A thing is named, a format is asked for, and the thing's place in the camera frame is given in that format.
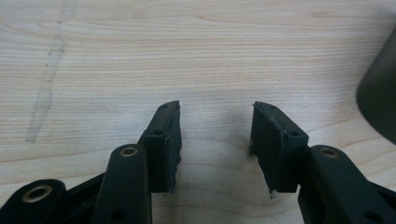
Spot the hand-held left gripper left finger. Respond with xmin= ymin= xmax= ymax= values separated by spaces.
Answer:
xmin=91 ymin=100 xmax=183 ymax=224

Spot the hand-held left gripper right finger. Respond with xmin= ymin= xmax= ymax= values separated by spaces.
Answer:
xmin=248 ymin=101 xmax=396 ymax=224

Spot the dark round object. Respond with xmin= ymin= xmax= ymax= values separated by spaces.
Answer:
xmin=356 ymin=26 xmax=396 ymax=146

